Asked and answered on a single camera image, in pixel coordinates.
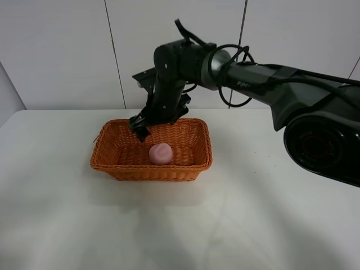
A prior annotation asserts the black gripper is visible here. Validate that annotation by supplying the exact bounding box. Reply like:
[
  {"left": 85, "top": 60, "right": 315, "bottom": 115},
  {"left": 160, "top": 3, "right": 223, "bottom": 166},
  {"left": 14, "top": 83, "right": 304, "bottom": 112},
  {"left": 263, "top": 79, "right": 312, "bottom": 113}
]
[{"left": 129, "top": 77, "right": 191, "bottom": 142}]

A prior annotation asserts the pink peach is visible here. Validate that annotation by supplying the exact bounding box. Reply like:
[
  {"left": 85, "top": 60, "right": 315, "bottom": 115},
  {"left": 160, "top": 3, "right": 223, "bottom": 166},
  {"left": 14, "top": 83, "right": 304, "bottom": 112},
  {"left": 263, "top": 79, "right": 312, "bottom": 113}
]
[{"left": 148, "top": 143, "right": 173, "bottom": 165}]

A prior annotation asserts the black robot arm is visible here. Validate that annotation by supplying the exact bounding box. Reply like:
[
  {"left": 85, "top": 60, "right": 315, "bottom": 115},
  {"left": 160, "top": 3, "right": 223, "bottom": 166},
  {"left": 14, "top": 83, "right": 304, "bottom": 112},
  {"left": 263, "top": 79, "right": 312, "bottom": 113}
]
[{"left": 129, "top": 39, "right": 359, "bottom": 186}]

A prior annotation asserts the orange wicker basket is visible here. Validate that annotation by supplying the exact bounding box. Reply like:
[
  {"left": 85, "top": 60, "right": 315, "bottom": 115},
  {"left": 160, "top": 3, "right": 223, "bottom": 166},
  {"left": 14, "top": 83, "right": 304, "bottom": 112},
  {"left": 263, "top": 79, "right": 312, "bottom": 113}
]
[{"left": 90, "top": 118, "right": 212, "bottom": 182}]

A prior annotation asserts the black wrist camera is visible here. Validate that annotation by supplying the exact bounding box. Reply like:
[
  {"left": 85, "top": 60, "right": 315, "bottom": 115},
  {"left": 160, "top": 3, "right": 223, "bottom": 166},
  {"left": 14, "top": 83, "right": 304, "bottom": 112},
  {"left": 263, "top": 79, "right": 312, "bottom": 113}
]
[{"left": 132, "top": 67, "right": 156, "bottom": 91}]

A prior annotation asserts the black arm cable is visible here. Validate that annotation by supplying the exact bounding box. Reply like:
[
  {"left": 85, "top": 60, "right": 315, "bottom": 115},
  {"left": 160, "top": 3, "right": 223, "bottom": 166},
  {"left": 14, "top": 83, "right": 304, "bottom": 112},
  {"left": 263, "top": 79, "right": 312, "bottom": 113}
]
[{"left": 174, "top": 19, "right": 360, "bottom": 109}]

